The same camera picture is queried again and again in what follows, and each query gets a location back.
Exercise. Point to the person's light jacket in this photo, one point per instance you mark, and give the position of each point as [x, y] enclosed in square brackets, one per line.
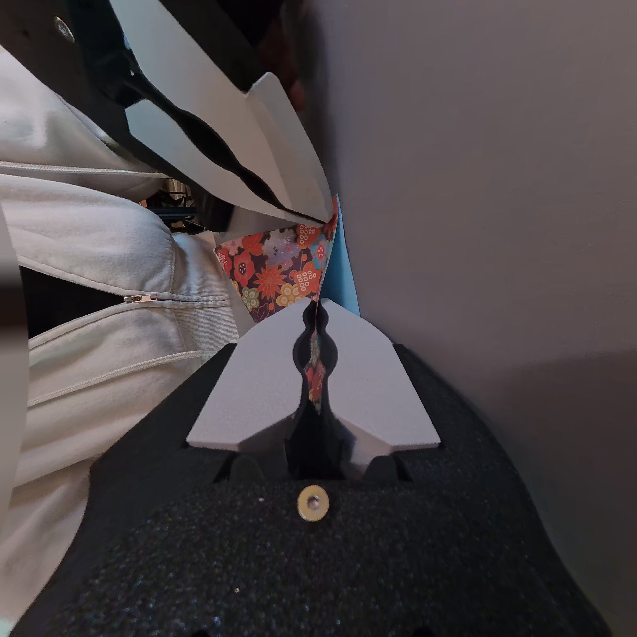
[90, 378]

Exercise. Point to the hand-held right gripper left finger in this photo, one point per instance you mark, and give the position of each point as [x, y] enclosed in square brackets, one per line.
[254, 388]

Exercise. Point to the dark flower origami paper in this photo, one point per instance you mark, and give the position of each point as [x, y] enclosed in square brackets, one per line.
[274, 264]

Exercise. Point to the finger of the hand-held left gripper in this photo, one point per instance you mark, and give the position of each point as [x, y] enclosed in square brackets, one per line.
[229, 90]
[189, 159]

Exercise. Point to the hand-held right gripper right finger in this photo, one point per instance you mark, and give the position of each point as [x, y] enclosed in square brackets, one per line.
[378, 388]

